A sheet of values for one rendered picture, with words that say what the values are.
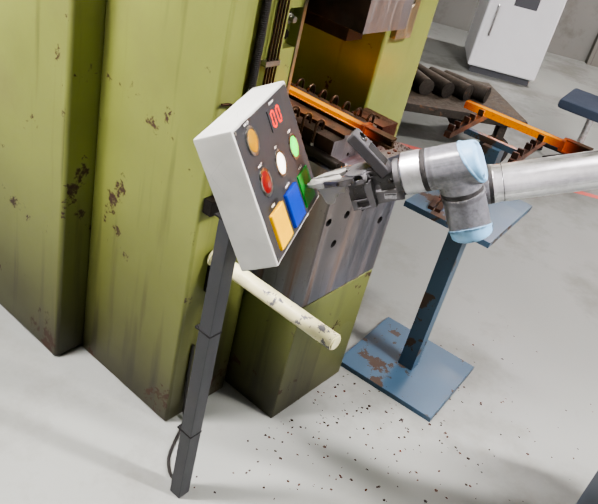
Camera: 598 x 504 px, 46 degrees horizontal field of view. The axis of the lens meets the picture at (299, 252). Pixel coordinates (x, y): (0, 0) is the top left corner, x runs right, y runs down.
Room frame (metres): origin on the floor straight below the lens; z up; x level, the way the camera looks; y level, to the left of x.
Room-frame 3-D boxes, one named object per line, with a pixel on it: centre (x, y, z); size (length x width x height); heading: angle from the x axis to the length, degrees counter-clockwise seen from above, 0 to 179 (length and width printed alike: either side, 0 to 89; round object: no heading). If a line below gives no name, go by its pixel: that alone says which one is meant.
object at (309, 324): (1.51, 0.04, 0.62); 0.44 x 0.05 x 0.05; 57
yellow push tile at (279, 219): (1.21, 0.05, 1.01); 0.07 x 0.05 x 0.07; 172
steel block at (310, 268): (2.01, 0.08, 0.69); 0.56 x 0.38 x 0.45; 57
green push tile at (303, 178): (1.41, 0.03, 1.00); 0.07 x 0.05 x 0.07; 172
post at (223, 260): (1.34, 0.16, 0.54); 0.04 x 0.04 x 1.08; 57
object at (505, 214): (2.15, -0.51, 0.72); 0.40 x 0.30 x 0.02; 152
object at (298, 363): (2.01, 0.08, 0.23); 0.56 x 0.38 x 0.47; 57
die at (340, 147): (1.96, 0.10, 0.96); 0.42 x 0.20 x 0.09; 57
